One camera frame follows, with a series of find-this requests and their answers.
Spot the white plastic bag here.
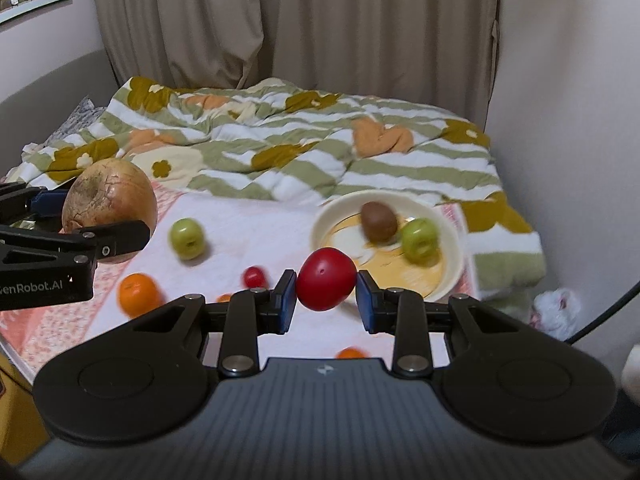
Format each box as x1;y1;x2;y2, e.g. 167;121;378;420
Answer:
530;287;583;341

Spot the brown kiwi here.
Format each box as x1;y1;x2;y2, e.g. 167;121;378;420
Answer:
361;201;399;245

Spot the floral striped blanket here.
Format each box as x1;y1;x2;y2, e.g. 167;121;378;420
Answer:
5;76;546;311

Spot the grey headboard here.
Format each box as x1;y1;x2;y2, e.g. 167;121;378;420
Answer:
0;50;121;171

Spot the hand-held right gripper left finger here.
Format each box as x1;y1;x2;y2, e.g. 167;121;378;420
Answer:
131;269;298;380

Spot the cream plate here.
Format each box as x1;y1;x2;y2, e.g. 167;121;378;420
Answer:
311;190;466;303

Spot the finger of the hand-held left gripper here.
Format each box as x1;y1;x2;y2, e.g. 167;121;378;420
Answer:
0;181;70;233
0;219;152;267

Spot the grey patterned pillow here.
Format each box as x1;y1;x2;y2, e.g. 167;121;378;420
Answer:
42;95;108;146

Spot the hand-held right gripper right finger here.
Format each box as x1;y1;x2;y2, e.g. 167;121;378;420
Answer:
356;270;521;380

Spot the black cable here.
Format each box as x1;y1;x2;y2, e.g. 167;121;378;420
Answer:
570;275;640;346

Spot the large yellow-red apple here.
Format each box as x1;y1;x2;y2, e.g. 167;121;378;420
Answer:
61;158;159;264

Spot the green apple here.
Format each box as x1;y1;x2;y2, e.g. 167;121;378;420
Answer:
401;217;442;266
169;217;207;261

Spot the white pink-patterned towel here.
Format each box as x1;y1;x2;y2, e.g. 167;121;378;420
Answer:
0;180;481;376

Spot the white cloth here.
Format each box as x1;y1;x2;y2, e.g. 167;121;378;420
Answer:
620;345;640;406

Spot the beige curtain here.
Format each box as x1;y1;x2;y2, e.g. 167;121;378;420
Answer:
89;0;503;128

